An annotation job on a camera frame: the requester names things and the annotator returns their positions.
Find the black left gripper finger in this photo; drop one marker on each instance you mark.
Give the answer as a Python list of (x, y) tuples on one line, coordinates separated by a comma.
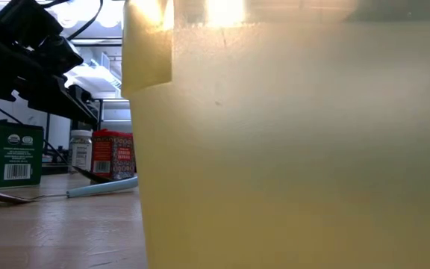
[(80, 92), (54, 97)]

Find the white-lid glass spice jar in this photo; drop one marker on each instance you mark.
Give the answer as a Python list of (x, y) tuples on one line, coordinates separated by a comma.
[(80, 153)]

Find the green black pepper tin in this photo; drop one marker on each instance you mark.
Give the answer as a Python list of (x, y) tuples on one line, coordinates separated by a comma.
[(9, 149)]

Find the red-lid paprika tin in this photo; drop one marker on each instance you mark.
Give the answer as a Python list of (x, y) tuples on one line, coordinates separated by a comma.
[(114, 153)]

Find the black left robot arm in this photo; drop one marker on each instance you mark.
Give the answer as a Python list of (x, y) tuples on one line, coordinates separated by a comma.
[(21, 18)]

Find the black pole stand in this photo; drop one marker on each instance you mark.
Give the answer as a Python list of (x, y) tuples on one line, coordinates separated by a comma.
[(47, 130)]

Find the yellow plastic bin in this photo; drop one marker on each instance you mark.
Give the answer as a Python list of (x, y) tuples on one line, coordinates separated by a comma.
[(274, 149)]

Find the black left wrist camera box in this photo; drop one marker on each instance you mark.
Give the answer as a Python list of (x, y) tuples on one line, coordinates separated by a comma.
[(62, 56)]

